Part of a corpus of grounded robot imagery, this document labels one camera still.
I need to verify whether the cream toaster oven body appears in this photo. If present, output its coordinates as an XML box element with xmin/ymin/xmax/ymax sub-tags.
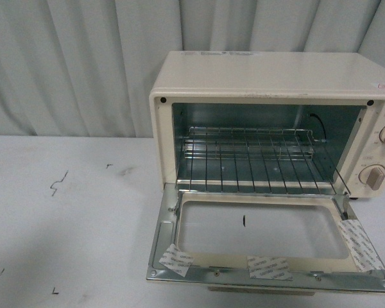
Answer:
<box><xmin>150</xmin><ymin>51</ymin><xmax>385</xmax><ymax>198</ymax></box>

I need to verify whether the white pleated curtain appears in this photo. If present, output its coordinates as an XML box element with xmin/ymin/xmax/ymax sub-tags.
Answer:
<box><xmin>0</xmin><ymin>1</ymin><xmax>385</xmax><ymax>137</ymax></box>

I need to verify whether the lower beige timer knob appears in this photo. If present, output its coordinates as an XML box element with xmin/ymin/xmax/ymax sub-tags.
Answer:
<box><xmin>359</xmin><ymin>164</ymin><xmax>385</xmax><ymax>191</ymax></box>

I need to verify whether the wire oven rack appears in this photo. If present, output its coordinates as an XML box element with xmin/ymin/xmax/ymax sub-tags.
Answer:
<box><xmin>176</xmin><ymin>126</ymin><xmax>350</xmax><ymax>196</ymax></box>

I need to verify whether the oven door with glass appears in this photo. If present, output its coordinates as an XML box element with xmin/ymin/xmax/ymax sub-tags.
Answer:
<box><xmin>146</xmin><ymin>184</ymin><xmax>385</xmax><ymax>295</ymax></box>

